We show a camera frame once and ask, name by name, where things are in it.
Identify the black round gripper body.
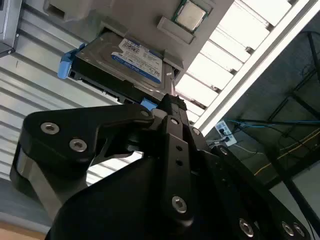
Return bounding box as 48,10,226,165
44,154,241,240

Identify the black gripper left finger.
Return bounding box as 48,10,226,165
9,93,196,228

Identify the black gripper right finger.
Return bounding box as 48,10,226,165
174,96,320,240

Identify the hard disk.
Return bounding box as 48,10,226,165
56,29,177,112

